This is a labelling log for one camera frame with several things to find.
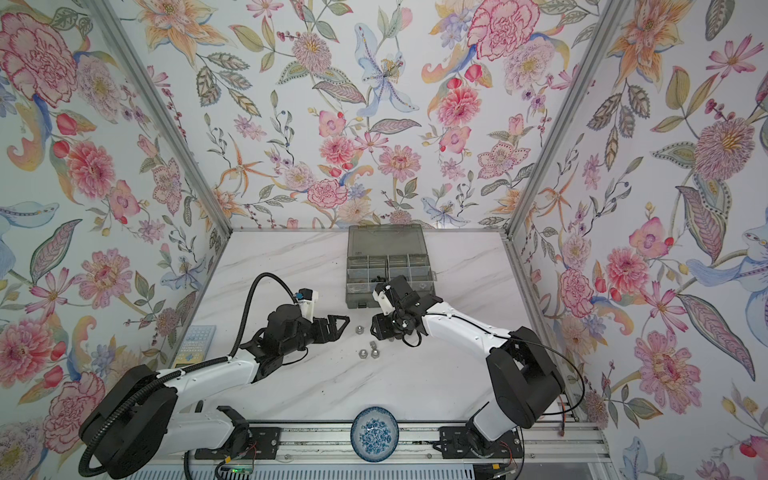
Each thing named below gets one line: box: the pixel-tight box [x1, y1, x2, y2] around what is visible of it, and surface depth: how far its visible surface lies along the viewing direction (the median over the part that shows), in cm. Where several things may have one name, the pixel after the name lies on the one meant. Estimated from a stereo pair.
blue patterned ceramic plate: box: [350, 406, 399, 463], surface depth 76 cm
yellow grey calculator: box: [174, 325, 217, 369], surface depth 92 cm
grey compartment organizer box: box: [345, 224, 437, 309], surface depth 116 cm
